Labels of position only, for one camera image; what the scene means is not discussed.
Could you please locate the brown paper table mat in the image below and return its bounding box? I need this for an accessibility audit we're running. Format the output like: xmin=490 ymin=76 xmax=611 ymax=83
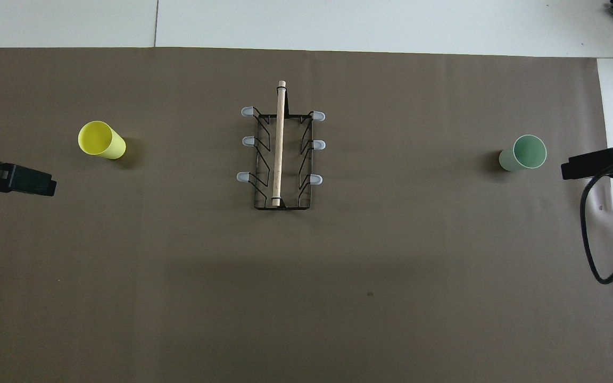
xmin=0 ymin=47 xmax=613 ymax=383

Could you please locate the light green plastic cup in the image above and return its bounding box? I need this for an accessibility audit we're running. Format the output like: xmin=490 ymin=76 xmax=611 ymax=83
xmin=499 ymin=135 xmax=548 ymax=172

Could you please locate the black wire cup rack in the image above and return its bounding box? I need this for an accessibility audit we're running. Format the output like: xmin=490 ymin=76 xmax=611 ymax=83
xmin=236 ymin=80 xmax=326 ymax=211

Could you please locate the yellow plastic cup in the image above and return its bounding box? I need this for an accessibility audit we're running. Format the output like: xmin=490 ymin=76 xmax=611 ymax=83
xmin=78 ymin=121 xmax=127 ymax=160

